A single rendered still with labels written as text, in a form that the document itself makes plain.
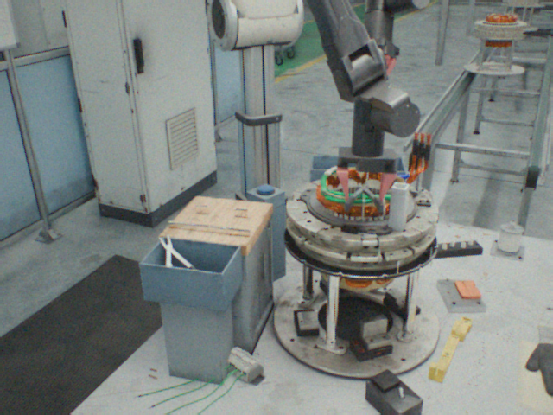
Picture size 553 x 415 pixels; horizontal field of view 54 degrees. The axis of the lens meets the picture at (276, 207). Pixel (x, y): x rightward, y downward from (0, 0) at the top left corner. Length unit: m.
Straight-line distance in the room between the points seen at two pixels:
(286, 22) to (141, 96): 1.90
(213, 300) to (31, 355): 1.71
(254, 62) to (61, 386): 1.56
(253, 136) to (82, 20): 1.98
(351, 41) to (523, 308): 0.86
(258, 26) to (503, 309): 0.92
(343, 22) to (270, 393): 0.72
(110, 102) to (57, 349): 1.44
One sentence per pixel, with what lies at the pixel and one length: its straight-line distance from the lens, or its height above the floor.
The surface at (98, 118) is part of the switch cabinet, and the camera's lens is 3.45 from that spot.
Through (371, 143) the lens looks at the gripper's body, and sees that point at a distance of 0.96.
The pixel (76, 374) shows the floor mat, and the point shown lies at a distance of 2.50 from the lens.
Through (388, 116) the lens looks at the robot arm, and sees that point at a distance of 0.89.
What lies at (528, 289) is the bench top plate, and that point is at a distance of 1.58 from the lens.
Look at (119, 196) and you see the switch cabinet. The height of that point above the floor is 0.18.
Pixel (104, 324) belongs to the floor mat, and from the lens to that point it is 2.73.
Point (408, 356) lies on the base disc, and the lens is 1.24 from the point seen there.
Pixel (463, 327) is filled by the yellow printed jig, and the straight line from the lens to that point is 1.34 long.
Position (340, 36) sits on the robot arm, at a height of 1.47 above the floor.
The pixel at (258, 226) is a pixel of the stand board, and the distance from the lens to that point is 1.15.
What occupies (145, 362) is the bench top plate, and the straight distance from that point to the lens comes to 1.28.
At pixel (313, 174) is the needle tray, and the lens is 1.44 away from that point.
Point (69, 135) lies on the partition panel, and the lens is 3.61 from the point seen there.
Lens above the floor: 1.60
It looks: 26 degrees down
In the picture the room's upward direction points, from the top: 1 degrees counter-clockwise
